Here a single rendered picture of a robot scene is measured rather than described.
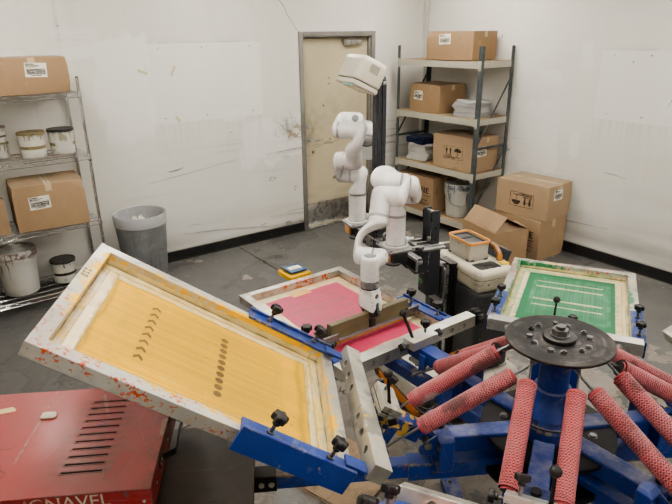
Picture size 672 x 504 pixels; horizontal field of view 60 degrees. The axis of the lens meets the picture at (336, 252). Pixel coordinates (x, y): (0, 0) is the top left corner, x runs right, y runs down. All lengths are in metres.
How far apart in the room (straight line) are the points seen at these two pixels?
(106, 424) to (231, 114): 4.51
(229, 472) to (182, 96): 4.40
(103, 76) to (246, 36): 1.42
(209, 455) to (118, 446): 0.29
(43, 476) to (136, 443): 0.23
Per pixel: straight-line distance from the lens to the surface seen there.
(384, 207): 2.38
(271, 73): 6.16
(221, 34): 5.91
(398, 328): 2.49
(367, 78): 2.77
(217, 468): 1.83
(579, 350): 1.73
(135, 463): 1.66
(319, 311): 2.62
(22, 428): 1.91
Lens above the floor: 2.13
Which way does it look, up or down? 21 degrees down
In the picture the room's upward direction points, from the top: 1 degrees counter-clockwise
